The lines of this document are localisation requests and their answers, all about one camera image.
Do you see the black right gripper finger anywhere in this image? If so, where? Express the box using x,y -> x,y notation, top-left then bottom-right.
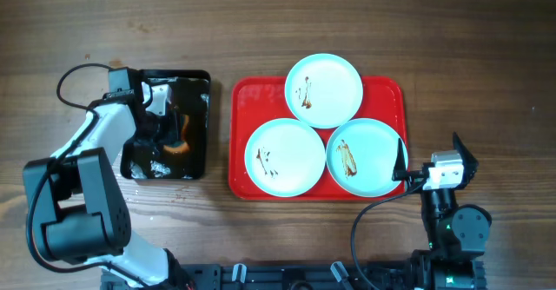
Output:
392,138 -> 408,181
453,132 -> 479,181

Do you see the white plate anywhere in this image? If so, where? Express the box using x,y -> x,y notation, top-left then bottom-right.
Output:
326,118 -> 405,198
244,118 -> 326,198
284,53 -> 363,129

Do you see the green orange sponge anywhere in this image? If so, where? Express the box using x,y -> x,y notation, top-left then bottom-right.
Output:
163,115 -> 191,155

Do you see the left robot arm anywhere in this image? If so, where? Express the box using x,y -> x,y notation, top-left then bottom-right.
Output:
23,78 -> 195,289

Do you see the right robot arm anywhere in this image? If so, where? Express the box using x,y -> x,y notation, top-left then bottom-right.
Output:
392,134 -> 492,290

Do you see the red plastic tray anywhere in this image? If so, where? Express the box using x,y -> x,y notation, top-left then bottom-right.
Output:
228,76 -> 407,201

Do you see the black water basin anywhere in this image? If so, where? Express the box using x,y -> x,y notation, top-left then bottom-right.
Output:
120,69 -> 211,180

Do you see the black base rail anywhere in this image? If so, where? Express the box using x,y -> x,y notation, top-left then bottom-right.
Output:
100,261 -> 486,290

